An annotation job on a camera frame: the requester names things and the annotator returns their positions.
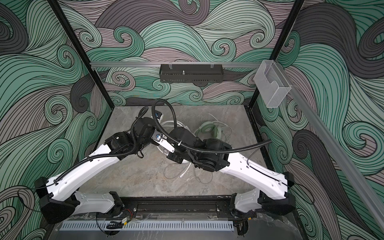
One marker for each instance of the white slotted cable duct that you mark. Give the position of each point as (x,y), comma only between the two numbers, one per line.
(148,225)

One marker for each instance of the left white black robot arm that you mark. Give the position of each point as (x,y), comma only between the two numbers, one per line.
(59,196)

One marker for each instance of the white over-ear headphones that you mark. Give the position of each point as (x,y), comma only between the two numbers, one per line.
(169,124)

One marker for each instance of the green over-ear headphones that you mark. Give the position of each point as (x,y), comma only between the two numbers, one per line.
(215,128)

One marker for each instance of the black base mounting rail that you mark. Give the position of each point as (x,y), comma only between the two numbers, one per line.
(180,205)

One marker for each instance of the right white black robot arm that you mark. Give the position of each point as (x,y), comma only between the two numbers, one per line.
(271,189)

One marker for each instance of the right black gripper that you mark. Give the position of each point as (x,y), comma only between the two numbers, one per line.
(183,157)

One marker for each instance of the black perforated wall tray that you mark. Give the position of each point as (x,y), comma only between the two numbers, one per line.
(198,74)

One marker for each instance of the clear plastic wall bin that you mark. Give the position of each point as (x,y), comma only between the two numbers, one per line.
(272,83)

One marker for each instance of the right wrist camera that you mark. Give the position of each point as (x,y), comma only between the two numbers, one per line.
(162,144)

